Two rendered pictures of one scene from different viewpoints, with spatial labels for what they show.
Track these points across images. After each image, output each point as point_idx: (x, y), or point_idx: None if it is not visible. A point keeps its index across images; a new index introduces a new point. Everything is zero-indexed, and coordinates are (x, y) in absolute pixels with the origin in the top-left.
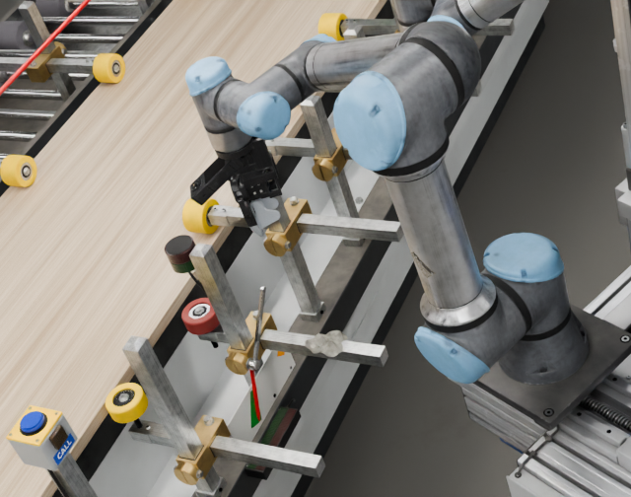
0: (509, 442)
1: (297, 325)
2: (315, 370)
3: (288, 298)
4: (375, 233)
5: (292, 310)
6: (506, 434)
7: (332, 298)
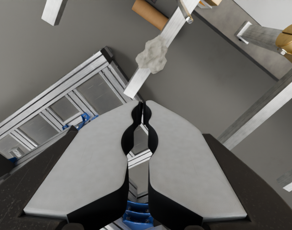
0: (49, 138)
1: (241, 16)
2: (201, 19)
3: None
4: (230, 133)
5: (278, 9)
6: (50, 140)
7: (251, 49)
